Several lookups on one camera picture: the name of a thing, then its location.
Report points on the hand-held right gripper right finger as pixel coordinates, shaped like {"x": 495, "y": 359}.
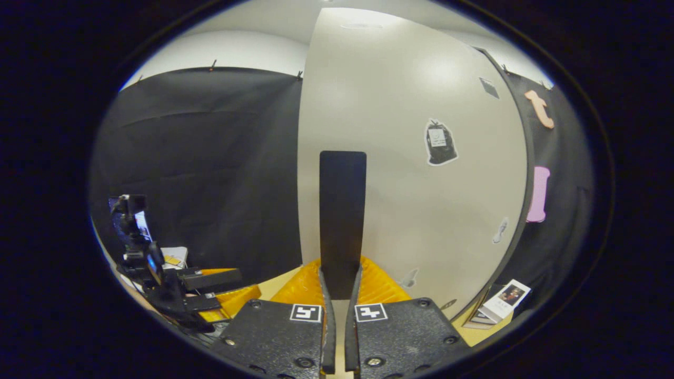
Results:
{"x": 352, "y": 337}

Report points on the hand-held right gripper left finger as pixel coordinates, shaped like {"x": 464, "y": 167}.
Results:
{"x": 327, "y": 326}

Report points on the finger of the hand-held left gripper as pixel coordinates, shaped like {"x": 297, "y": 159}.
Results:
{"x": 202, "y": 302}
{"x": 210, "y": 279}

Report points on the grey cabinet door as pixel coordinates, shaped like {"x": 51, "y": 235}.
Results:
{"x": 410, "y": 221}

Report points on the white yellow printed card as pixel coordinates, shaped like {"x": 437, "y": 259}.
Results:
{"x": 176, "y": 254}

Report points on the black backdrop cloth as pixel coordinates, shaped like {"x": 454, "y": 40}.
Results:
{"x": 210, "y": 168}

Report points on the grey book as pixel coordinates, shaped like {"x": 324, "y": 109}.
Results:
{"x": 476, "y": 318}

